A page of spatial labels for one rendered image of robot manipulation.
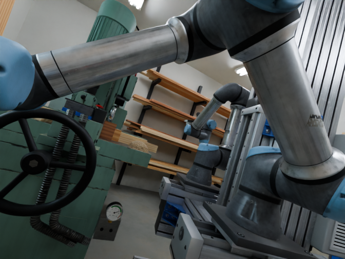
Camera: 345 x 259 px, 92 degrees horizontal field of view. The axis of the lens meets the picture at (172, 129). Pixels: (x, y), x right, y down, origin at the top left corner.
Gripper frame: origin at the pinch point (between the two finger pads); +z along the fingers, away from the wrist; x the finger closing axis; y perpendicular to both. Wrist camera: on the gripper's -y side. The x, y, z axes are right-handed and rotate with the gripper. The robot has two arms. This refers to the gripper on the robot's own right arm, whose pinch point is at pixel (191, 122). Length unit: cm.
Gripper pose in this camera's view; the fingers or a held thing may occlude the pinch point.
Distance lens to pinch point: 160.1
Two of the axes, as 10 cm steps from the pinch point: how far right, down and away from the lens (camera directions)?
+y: -1.9, 9.8, -0.5
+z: -3.9, -0.3, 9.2
